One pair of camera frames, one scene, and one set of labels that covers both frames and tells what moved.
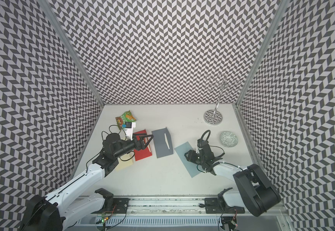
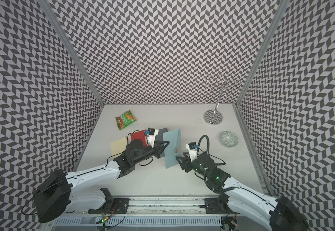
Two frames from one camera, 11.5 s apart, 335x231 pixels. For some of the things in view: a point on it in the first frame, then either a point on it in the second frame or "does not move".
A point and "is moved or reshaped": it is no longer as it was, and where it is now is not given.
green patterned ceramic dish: x=228 y=139 does not move
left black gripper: x=142 y=146 to x=158 y=147
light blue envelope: x=191 y=166 is moved or reshaped
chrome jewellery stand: x=214 y=117 does not move
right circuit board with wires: x=231 y=221 does not move
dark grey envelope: x=162 y=142 does not move
